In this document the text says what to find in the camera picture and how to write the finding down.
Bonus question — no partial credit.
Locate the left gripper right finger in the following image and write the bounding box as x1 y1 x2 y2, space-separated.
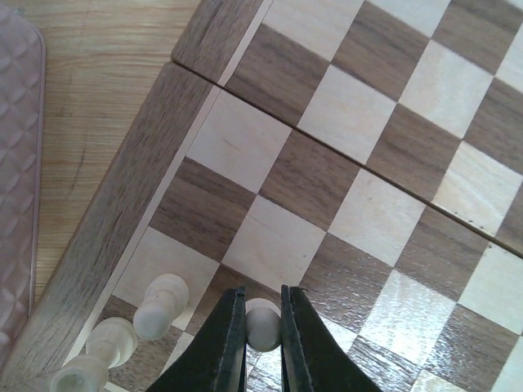
281 285 376 391

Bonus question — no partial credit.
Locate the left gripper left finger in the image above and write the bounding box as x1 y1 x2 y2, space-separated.
148 287 247 392

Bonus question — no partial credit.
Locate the white chess pawn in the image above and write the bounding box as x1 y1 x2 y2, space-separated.
245 298 281 353
85 317 138 368
133 274 190 341

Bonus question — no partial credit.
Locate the white chess rook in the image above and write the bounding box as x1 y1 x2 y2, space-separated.
49 354 109 392

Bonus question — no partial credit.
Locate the wooden chess board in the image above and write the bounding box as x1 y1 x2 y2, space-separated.
1 1 522 391

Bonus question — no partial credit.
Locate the pink tin tray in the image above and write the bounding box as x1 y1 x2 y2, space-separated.
1 4 46 361

